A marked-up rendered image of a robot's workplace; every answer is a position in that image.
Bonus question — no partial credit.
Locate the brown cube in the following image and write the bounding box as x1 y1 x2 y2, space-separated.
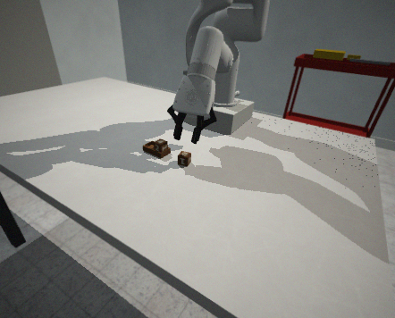
154 139 168 153
178 151 191 166

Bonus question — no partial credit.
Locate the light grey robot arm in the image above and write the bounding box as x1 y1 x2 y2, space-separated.
183 0 270 107

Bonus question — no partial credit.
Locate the brown wooden tray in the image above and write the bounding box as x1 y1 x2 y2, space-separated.
143 141 171 158

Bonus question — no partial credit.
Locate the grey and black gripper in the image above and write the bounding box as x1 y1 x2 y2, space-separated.
167 73 217 144

